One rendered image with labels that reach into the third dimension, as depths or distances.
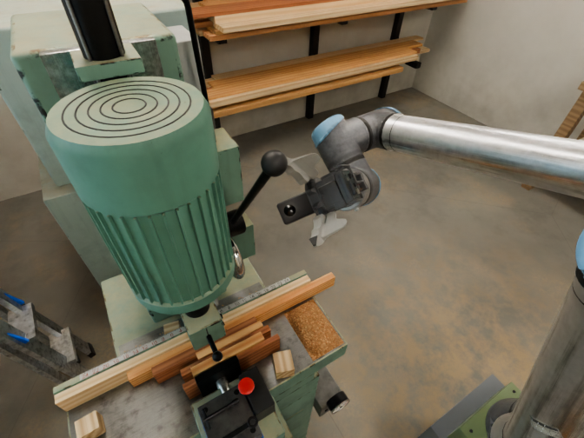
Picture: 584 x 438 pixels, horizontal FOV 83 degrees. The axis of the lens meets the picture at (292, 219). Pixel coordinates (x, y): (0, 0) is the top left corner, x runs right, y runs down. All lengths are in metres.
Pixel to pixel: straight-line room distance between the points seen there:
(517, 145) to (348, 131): 0.34
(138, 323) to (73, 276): 1.37
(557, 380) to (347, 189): 0.42
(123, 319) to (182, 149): 0.79
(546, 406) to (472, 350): 1.39
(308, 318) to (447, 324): 1.35
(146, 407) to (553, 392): 0.74
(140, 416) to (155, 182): 0.59
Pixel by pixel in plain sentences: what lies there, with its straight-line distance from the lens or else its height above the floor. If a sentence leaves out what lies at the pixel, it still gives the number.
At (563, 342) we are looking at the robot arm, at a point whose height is 1.25.
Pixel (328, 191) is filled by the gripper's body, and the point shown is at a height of 1.30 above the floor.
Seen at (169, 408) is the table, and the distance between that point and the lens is 0.84.
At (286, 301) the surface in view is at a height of 0.94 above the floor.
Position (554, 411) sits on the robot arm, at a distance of 0.71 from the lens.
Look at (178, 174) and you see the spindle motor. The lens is 0.38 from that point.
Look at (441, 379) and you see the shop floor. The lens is 1.95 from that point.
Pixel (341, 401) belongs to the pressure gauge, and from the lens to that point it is 1.05.
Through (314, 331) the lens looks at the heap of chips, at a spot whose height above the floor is 0.93.
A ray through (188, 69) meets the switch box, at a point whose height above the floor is 1.43.
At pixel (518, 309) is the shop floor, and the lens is 2.37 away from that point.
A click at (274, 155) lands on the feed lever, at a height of 1.45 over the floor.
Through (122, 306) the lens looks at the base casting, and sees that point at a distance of 1.12.
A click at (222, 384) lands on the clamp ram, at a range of 0.77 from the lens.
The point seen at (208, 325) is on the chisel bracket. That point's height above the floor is 1.07.
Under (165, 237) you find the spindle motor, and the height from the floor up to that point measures 1.37.
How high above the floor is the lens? 1.68
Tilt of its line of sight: 45 degrees down
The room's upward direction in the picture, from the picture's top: 2 degrees clockwise
